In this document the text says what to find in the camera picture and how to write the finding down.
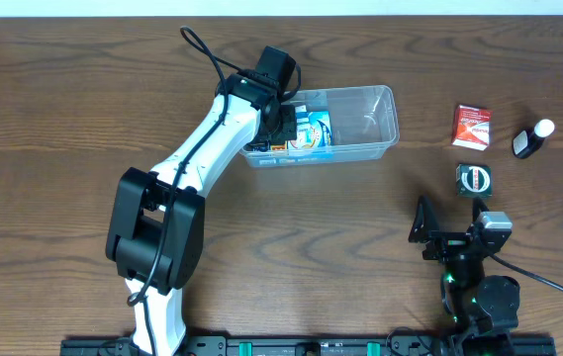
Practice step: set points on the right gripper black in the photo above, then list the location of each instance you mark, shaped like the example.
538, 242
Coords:
448, 243

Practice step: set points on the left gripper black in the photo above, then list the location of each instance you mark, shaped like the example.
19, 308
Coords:
291, 128

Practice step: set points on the green round-logo box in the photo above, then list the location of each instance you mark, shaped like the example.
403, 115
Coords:
474, 181

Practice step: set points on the blue Kool Fever box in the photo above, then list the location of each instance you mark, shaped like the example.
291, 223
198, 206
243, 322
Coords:
314, 133

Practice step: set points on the clear plastic container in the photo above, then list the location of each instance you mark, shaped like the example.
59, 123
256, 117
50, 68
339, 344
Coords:
363, 121

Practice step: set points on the white blue Panadol box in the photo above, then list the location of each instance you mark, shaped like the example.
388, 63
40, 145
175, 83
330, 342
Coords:
301, 114

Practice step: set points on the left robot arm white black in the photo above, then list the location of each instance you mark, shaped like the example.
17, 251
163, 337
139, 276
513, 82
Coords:
156, 231

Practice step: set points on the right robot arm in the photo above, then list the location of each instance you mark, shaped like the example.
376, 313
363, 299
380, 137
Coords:
484, 307

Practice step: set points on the red Panadol box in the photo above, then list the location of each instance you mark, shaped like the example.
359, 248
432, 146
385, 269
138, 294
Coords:
471, 127

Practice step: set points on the dark syrup bottle white cap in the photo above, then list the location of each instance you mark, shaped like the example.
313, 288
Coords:
527, 142

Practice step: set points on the black mounting rail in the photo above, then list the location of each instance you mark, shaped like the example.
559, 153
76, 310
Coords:
398, 344

